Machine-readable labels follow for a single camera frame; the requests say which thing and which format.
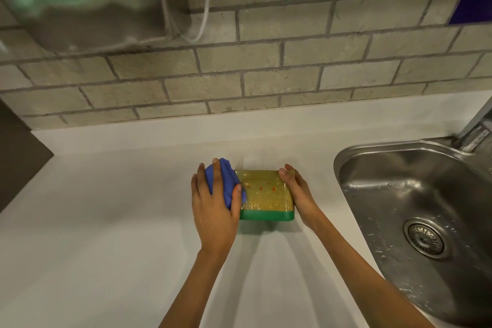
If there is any blue cleaning cloth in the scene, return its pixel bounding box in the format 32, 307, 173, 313
204, 158, 247, 211

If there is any dark brown cabinet side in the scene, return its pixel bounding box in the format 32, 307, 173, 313
0, 99, 55, 214

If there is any yellow green sponge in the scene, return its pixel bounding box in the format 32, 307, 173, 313
234, 169, 296, 222

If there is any chrome faucet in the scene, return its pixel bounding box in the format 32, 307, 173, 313
453, 96, 492, 154

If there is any person's left forearm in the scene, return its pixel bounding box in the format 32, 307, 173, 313
158, 248, 231, 328

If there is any stainless steel towel dispenser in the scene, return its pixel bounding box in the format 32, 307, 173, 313
0, 0, 193, 54

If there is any person's right hand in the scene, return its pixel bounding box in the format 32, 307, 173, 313
278, 164, 324, 231

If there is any stainless steel sink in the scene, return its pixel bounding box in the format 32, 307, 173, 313
333, 139, 492, 328

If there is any person's right forearm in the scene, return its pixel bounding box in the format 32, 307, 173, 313
307, 212, 435, 328

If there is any person's left hand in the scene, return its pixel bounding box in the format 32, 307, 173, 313
191, 158, 243, 258

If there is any metal sink drain strainer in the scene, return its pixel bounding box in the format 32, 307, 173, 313
403, 218, 449, 260

